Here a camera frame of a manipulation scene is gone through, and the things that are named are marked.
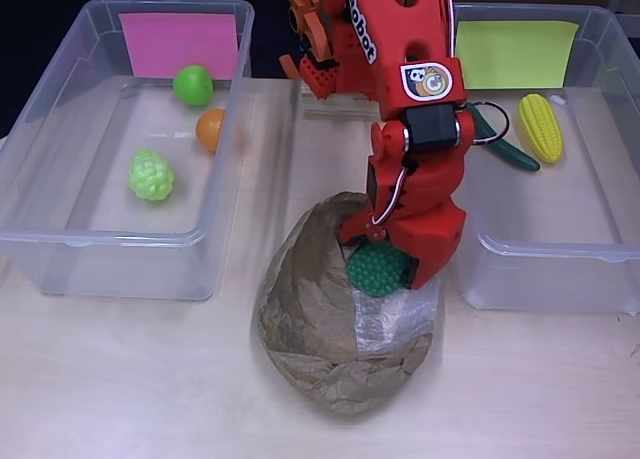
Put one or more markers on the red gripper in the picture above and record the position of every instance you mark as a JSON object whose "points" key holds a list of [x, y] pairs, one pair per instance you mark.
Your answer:
{"points": [[429, 239]]}

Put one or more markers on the dark green bumpy toy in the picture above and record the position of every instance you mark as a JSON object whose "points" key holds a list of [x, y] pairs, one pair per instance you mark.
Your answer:
{"points": [[375, 274]]}

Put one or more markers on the dark green toy cucumber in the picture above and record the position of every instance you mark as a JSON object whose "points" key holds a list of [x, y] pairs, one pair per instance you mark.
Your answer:
{"points": [[515, 156]]}

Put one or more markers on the yellow toy corn cob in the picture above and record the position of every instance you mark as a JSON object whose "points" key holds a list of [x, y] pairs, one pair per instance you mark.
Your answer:
{"points": [[542, 129]]}

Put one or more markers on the toy orange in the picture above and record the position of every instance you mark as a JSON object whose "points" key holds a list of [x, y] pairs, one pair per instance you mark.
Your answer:
{"points": [[210, 129]]}

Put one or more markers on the light green toy grapes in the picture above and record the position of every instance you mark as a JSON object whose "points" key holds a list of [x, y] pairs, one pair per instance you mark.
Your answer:
{"points": [[152, 175]]}

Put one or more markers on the green toy apple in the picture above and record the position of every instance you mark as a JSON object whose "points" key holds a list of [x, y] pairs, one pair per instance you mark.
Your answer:
{"points": [[192, 86]]}

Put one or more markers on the red robot arm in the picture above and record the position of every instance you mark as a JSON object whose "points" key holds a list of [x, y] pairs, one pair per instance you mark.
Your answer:
{"points": [[400, 29]]}

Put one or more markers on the clear plastic bin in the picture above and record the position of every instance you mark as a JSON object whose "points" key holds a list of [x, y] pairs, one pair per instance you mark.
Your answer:
{"points": [[125, 239], [550, 251]]}

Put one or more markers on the crumpled brown paper bag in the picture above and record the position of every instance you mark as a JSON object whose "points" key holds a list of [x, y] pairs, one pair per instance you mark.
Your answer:
{"points": [[310, 304]]}

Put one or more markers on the wooden base block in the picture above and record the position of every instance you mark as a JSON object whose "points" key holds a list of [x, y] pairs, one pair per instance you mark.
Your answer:
{"points": [[340, 110]]}

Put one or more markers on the yellow sticky note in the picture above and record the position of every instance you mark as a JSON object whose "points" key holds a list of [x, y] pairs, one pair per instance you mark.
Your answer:
{"points": [[515, 54]]}

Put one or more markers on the plastic table clamp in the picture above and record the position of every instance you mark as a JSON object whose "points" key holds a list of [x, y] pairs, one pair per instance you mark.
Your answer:
{"points": [[302, 16]]}

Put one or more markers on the pink sticky note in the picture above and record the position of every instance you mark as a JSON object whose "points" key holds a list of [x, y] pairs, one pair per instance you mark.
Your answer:
{"points": [[165, 44]]}

